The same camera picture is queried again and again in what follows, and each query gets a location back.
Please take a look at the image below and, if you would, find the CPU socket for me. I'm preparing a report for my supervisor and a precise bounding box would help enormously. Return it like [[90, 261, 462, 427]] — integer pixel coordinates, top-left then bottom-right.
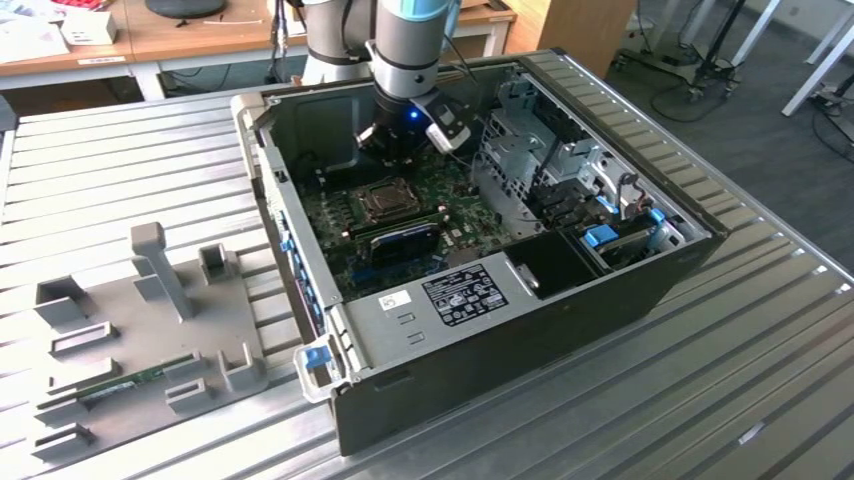
[[356, 174, 432, 224]]

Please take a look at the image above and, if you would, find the wooden desk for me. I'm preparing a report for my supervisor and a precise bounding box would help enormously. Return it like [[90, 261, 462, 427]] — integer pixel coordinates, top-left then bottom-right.
[[0, 0, 519, 104]]

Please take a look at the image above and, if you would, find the black disk wire bundle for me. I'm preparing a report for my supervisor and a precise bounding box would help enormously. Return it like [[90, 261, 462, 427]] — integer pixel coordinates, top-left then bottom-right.
[[613, 170, 653, 221]]

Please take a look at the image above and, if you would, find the green motherboard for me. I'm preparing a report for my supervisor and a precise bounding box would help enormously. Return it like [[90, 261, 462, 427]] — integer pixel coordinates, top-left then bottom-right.
[[292, 149, 528, 296]]

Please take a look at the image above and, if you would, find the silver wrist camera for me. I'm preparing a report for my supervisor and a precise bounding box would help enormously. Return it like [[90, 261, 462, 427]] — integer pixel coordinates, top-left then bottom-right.
[[410, 93, 476, 154]]

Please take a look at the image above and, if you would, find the wooden cabinet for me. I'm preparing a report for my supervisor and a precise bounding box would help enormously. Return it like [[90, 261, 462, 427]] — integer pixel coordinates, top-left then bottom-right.
[[532, 0, 640, 80]]

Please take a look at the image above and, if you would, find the metal socket cover frame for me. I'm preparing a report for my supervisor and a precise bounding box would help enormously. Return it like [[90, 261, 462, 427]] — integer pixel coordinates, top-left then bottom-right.
[[358, 175, 428, 222]]

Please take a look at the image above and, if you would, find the white table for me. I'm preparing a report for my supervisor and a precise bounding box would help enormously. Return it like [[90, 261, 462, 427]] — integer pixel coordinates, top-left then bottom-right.
[[729, 0, 854, 119]]

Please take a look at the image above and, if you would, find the white cardboard box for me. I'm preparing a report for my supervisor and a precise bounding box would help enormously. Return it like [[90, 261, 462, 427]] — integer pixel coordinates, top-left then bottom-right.
[[58, 10, 120, 47]]

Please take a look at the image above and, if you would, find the gray parts rack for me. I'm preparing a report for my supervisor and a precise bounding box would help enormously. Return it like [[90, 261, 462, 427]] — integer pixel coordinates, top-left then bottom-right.
[[29, 222, 272, 464]]

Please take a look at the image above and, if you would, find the black and gray PC case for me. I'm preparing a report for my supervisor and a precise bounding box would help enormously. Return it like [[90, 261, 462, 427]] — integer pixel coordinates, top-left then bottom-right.
[[229, 47, 741, 457]]

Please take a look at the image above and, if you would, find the black graphics card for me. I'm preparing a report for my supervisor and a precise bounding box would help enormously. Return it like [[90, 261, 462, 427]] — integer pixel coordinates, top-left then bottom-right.
[[356, 222, 446, 275]]

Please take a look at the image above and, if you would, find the silver drive bay cage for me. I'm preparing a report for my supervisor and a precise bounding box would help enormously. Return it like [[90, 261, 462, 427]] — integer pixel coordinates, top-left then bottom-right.
[[473, 67, 688, 254]]

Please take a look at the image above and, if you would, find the black wheeled stand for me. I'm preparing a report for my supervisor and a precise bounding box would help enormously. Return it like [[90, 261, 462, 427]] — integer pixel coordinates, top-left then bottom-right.
[[611, 0, 748, 104]]

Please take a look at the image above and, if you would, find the hard disk in blue carrier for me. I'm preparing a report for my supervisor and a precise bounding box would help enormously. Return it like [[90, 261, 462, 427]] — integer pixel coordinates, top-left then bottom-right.
[[577, 224, 659, 274]]

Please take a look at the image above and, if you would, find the black round cushion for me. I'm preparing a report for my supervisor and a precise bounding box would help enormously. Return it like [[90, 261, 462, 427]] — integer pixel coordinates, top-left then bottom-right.
[[144, 0, 228, 19]]

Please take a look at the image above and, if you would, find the silver CPU with green edge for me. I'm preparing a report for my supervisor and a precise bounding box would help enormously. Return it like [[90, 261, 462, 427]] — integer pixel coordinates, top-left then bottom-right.
[[365, 183, 413, 210]]

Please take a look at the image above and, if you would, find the gray power supply unit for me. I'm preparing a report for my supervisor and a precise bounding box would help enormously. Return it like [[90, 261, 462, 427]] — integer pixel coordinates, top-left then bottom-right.
[[330, 251, 539, 374]]

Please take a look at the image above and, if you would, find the green RAM stick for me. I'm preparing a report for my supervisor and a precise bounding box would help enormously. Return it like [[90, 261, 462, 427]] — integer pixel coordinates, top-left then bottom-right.
[[344, 213, 446, 240], [76, 367, 168, 401]]

